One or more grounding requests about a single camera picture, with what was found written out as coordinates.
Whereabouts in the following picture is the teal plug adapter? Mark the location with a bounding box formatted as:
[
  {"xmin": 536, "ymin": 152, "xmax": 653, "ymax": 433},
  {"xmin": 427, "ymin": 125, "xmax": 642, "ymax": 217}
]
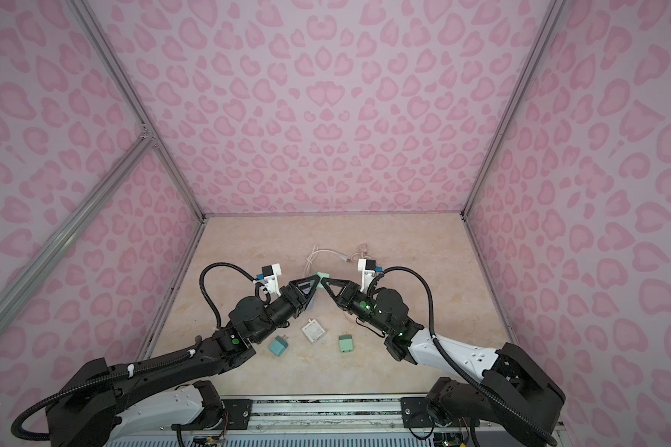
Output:
[{"xmin": 268, "ymin": 336, "xmax": 289, "ymax": 357}]

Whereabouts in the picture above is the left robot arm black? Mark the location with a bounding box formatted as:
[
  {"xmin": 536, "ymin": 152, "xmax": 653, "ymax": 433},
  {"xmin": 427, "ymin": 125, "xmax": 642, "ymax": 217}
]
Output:
[{"xmin": 46, "ymin": 275, "xmax": 321, "ymax": 446}]

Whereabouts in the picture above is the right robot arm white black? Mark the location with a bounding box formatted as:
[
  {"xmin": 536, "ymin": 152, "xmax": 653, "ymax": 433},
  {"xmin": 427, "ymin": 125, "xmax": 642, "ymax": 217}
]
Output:
[{"xmin": 321, "ymin": 279, "xmax": 566, "ymax": 446}]

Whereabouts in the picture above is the white square plug adapter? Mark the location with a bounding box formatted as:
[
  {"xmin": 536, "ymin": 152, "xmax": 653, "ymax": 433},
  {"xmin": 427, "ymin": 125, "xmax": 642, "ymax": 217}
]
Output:
[{"xmin": 301, "ymin": 320, "xmax": 326, "ymax": 344}]

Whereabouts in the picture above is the white power strip cable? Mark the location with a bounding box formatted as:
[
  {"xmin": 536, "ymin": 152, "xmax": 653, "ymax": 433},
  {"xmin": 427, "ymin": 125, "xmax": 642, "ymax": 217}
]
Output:
[{"xmin": 304, "ymin": 245, "xmax": 352, "ymax": 269}]

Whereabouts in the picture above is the aluminium frame profile left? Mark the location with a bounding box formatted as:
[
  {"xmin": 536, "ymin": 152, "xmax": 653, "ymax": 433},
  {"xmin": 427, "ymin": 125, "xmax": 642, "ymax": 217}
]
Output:
[{"xmin": 0, "ymin": 1, "xmax": 207, "ymax": 359}]

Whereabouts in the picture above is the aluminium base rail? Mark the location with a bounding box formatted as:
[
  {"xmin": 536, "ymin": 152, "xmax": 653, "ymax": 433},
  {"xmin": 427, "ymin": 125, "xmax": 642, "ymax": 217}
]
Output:
[{"xmin": 105, "ymin": 390, "xmax": 571, "ymax": 447}]

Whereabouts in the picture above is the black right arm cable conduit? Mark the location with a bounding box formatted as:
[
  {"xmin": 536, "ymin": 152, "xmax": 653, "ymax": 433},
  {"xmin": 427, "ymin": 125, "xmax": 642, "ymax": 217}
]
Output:
[{"xmin": 371, "ymin": 265, "xmax": 560, "ymax": 447}]

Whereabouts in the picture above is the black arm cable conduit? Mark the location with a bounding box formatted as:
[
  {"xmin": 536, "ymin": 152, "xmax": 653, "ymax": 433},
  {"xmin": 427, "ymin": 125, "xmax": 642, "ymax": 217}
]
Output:
[
  {"xmin": 9, "ymin": 261, "xmax": 258, "ymax": 443},
  {"xmin": 371, "ymin": 265, "xmax": 560, "ymax": 447}
]

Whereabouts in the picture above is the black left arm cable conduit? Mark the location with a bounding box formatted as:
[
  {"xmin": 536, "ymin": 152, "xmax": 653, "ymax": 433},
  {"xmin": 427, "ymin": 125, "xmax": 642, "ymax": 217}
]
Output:
[{"xmin": 9, "ymin": 261, "xmax": 258, "ymax": 443}]

